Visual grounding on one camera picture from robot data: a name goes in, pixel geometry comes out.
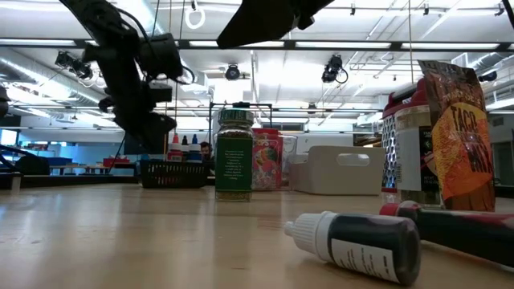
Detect orange-tipped food colouring bottle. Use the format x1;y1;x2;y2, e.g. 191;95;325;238
167;133;184;163

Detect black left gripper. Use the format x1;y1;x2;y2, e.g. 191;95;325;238
82;38;177;156

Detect black background monitor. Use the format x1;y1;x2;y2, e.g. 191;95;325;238
123;128;169;157

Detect small black food colouring bottle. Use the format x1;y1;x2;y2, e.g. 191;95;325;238
284;211;422;287

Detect furikake seasoning glass jar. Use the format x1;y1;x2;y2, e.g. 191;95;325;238
394;104;443;206

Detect clear plastic bin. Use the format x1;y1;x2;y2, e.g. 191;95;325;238
212;133;299;190

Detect red background crate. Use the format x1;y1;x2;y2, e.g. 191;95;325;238
102;157;130;169

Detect dark red icing gel tube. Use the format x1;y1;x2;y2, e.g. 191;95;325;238
379;200;514;269

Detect black background rig frame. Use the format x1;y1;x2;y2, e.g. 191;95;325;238
207;100;274;133

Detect taco seasoning mix packet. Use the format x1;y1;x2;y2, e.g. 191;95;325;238
417;59;496;213

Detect person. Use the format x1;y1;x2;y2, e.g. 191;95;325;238
199;140;214;162

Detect black hanging cable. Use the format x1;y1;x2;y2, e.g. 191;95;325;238
108;134;128;173

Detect black plastic mesh basket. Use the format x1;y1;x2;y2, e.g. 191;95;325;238
139;159;210;189

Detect overhead light bar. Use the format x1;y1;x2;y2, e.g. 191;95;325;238
0;37;514;53

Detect blue-tipped food colouring bottle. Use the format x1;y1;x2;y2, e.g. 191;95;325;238
186;133;203;164

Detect black aluminium table frame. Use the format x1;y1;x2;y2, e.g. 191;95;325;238
0;173;141;189

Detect green-lidded spice jar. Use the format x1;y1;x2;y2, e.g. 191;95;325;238
214;108;255;202

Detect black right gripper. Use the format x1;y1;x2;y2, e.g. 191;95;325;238
216;0;335;50

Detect red-handled metal box grater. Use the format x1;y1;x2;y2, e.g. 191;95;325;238
381;78;429;193

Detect white hanging ring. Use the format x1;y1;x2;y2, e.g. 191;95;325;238
184;6;206;31

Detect black overhead camera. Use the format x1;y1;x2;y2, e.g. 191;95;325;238
320;55;349;84
224;63;241;81
55;51;94;80

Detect white plastic handled bin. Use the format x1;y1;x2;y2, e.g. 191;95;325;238
289;144;386;197

